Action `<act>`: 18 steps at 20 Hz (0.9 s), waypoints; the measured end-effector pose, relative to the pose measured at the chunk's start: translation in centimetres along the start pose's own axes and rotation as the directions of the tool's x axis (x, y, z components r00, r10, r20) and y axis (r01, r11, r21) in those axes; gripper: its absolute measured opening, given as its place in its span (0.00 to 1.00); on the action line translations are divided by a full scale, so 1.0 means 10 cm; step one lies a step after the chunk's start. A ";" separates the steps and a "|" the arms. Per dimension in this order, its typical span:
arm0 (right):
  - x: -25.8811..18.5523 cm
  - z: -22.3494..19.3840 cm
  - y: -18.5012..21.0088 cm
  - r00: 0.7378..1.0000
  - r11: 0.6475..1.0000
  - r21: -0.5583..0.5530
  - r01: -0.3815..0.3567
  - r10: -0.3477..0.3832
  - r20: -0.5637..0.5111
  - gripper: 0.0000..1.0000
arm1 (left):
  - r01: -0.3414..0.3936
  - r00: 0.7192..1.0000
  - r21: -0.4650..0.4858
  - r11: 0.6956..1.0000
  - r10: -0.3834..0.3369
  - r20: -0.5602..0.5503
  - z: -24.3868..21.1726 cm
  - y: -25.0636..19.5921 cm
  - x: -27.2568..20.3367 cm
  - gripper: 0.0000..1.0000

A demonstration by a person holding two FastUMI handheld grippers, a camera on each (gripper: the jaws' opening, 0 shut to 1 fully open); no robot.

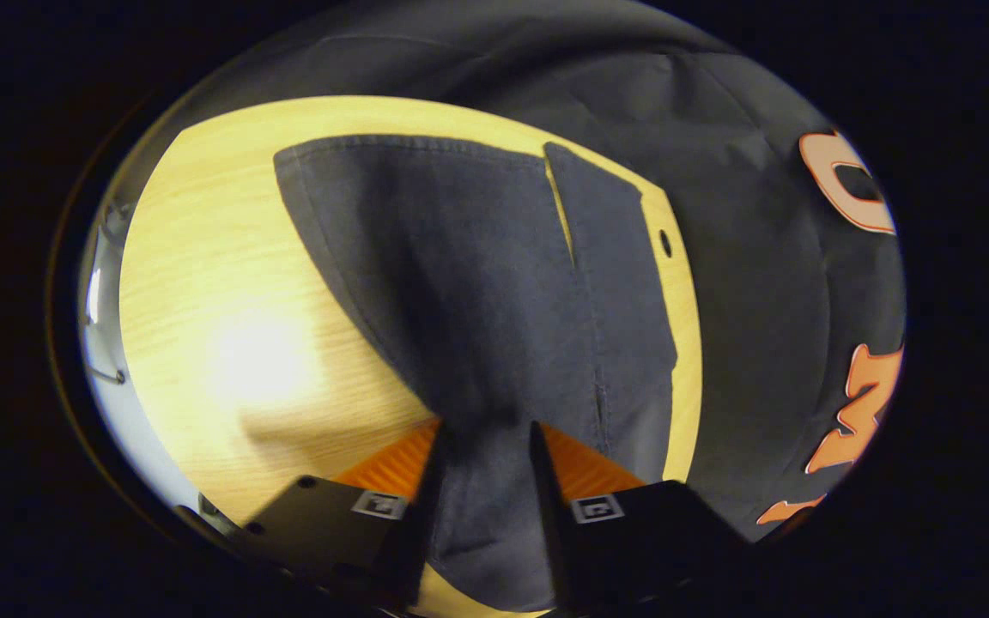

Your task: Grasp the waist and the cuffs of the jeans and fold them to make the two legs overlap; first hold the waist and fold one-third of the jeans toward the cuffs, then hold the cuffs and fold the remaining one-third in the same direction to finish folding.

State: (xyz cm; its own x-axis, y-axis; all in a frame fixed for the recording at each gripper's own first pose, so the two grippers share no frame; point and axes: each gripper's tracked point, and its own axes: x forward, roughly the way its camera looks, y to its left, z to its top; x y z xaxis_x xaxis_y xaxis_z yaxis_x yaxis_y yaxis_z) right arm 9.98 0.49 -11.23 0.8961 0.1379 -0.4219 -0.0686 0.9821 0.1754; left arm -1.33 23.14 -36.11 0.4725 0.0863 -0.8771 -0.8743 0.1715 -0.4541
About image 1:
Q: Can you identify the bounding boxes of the dark blue jeans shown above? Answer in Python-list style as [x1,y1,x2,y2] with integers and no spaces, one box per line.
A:
[273,133,680,612]

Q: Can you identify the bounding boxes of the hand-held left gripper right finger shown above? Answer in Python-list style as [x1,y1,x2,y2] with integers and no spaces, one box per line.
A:
[529,419,757,618]

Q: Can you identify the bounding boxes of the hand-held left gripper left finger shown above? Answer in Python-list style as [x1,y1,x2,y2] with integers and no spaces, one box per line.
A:
[241,418,452,612]

